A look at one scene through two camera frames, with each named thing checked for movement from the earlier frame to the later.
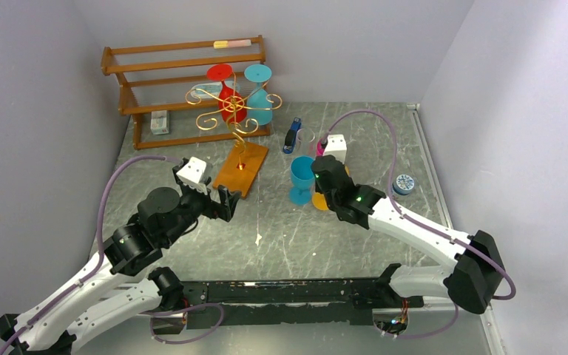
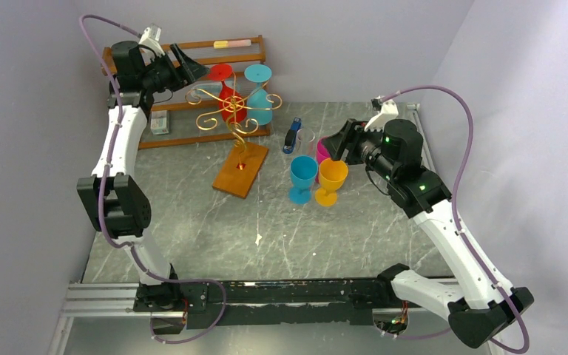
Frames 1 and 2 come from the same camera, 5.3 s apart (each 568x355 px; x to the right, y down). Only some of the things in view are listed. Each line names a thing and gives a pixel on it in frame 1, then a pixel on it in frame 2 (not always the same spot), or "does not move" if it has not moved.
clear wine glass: x=305 y=143 does not move
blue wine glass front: x=302 y=180 does not move
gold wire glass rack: x=241 y=115 does not move
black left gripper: x=223 y=210 to x=194 y=69
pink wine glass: x=320 y=149 does not move
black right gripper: x=327 y=169 to x=353 y=144
